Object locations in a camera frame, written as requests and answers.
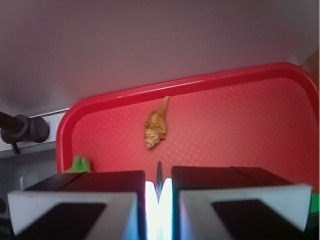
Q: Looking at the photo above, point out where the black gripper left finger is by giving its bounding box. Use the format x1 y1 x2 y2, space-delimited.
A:
7 170 146 240

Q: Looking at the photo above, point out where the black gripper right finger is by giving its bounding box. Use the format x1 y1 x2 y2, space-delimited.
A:
171 166 312 240

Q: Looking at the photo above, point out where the red plastic tray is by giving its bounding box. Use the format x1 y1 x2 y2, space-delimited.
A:
56 63 320 190

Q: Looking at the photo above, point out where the grey toy faucet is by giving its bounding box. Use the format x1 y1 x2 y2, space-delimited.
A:
0 112 50 155

